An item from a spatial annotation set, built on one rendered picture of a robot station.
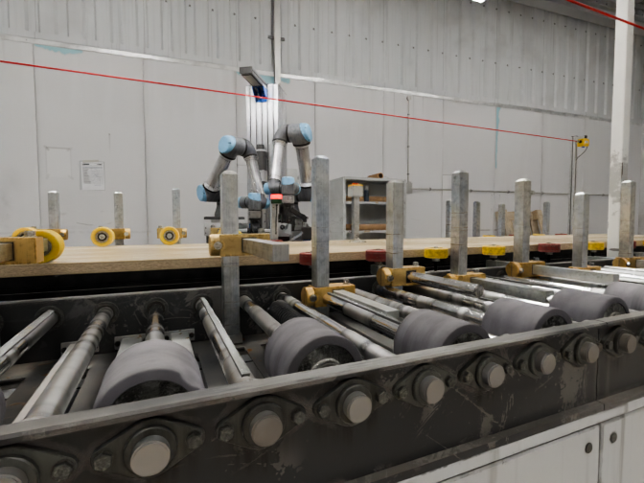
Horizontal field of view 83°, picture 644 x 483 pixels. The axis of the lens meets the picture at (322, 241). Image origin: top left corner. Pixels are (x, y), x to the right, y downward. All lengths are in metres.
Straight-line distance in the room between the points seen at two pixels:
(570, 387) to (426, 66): 5.62
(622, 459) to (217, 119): 4.48
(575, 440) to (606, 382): 0.12
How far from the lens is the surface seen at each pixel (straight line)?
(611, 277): 1.31
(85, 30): 5.12
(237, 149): 2.48
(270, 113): 2.92
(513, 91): 7.02
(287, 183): 2.15
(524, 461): 0.66
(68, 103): 4.86
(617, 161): 2.14
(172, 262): 1.06
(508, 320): 0.72
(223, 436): 0.39
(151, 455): 0.38
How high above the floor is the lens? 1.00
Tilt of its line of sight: 3 degrees down
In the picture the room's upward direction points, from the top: straight up
